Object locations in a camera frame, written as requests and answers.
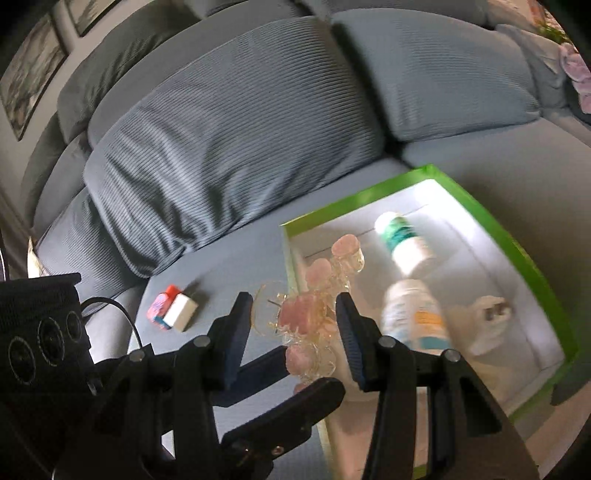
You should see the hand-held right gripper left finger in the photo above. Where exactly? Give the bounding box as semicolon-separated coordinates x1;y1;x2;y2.
92;291;256;480

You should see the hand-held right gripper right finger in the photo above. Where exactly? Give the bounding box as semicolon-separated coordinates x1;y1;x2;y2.
335;293;542;480

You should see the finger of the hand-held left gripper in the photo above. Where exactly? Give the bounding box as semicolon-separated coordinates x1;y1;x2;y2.
210;345;291;408
221;376;347;462

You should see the clear pink hair claw clip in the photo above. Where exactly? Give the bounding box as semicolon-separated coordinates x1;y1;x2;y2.
252;281;341;385
305;234;366;297

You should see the white bottle orange teal label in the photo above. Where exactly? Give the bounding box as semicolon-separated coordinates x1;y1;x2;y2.
381;279;456;357

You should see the white bottle green label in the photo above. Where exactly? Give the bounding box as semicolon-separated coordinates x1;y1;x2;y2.
374;211;440;278

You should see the green cardboard box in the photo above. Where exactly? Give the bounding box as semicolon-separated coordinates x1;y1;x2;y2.
281;164;579;480

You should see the small white box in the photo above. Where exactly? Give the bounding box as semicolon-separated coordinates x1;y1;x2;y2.
164;294;200;333

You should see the small red pink box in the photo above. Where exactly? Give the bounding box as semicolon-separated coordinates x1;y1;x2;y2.
147;285;180;331

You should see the small white plush toy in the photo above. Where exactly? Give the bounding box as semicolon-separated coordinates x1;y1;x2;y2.
455;295;514;357

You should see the large ribbed blue back cushion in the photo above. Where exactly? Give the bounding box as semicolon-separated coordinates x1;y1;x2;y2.
83;16;387;279

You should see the blue grey sofa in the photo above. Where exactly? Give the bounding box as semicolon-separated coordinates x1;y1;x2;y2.
23;0;591;480

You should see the dark grey pillow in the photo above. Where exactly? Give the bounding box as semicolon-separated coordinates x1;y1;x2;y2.
56;14;206;145

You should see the smooth blue back cushion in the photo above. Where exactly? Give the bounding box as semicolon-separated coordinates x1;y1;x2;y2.
331;8;542;142

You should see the small blue grey pillow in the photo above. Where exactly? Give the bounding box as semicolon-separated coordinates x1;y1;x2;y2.
496;23;574;110

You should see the purple cloth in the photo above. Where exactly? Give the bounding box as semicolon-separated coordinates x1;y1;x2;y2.
558;43;591;115

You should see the green plant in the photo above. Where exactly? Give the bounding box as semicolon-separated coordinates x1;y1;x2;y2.
537;18;568;45

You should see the framed wall picture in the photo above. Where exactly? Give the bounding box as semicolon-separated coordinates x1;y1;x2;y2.
64;0;123;38
0;13;69;141

